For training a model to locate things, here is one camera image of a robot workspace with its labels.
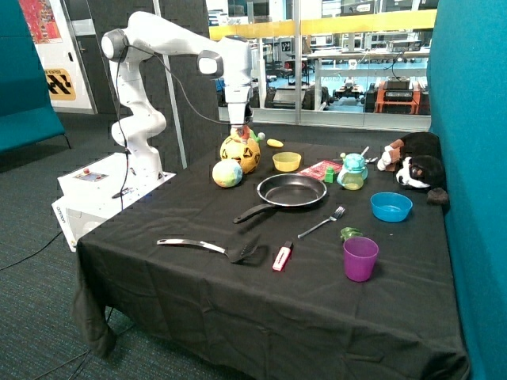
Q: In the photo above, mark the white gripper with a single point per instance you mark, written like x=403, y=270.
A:
x=237, y=99

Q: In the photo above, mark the small orange yellow ball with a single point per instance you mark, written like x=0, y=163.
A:
x=243, y=133

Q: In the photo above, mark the yellow black soccer ball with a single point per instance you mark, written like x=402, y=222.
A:
x=247, y=155

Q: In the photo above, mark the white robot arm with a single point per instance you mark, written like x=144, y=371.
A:
x=147, y=35

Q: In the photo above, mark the green toy watering can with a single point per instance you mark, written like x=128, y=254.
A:
x=257, y=137

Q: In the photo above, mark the yellow toy lemon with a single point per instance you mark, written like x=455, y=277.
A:
x=274, y=143

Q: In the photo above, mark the pastel plush ball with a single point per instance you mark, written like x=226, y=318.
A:
x=227, y=173

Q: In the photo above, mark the yellow plastic bowl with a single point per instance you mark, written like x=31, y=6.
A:
x=286, y=162

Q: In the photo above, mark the black frying pan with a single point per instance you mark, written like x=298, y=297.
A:
x=285, y=190

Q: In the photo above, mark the red patterned card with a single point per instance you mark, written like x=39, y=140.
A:
x=320, y=169

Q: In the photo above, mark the green building block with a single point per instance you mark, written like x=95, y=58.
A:
x=329, y=175

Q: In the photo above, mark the teal baby sippy cup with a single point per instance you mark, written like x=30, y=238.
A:
x=353, y=171

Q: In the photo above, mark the silver fork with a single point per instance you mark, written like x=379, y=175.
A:
x=338, y=213

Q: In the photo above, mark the black slotted spatula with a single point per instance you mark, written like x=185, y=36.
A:
x=235, y=256

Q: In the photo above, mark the black tablecloth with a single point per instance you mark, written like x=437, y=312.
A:
x=309, y=321

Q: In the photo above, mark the green toy pepper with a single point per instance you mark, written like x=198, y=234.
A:
x=350, y=232

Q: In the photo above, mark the yellow black sign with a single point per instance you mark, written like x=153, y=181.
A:
x=60, y=85

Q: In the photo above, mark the white robot control box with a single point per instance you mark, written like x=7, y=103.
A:
x=98, y=191

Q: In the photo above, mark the blue plastic bowl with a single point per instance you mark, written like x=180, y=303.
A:
x=390, y=206

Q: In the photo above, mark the plush dog toy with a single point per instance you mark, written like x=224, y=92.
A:
x=416, y=161

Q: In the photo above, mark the purple plastic cup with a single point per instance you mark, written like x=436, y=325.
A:
x=360, y=254

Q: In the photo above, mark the teal sofa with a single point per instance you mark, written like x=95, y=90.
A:
x=27, y=115

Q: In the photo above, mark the red poster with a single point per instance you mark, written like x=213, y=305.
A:
x=40, y=19

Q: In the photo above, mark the teal partition wall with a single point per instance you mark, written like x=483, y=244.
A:
x=467, y=90

